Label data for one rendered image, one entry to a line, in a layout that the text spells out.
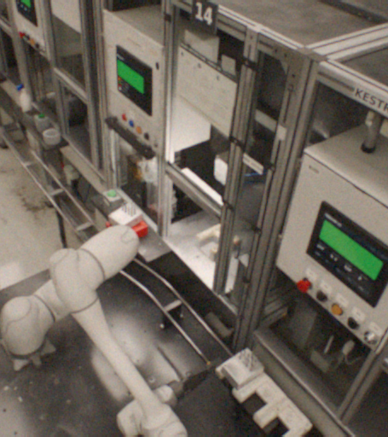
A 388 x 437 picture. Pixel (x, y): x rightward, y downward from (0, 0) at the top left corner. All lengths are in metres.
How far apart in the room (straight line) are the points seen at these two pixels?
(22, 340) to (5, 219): 1.93
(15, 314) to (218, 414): 0.88
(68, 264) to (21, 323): 0.58
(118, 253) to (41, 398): 0.79
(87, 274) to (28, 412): 0.76
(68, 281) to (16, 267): 2.03
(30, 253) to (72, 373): 1.60
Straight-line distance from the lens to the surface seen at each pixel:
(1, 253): 3.64
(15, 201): 4.03
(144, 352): 2.17
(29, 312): 2.02
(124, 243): 1.57
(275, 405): 1.87
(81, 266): 1.50
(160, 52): 1.79
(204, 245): 2.25
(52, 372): 2.16
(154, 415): 1.62
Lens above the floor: 2.51
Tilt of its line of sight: 42 degrees down
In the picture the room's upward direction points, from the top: 5 degrees clockwise
